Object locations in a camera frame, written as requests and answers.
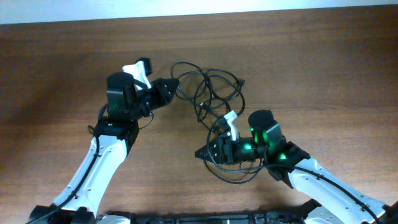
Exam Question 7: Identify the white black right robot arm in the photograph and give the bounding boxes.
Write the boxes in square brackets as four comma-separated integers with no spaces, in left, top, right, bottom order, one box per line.
[195,110,397,223]

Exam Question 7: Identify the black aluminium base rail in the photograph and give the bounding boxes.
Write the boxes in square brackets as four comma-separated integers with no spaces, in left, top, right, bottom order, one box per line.
[99,198,327,224]

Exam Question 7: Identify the black USB cable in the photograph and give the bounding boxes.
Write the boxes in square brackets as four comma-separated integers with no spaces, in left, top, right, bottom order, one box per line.
[170,61,264,185]

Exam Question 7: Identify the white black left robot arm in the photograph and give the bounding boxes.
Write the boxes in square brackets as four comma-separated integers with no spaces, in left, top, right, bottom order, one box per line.
[29,72,179,223]

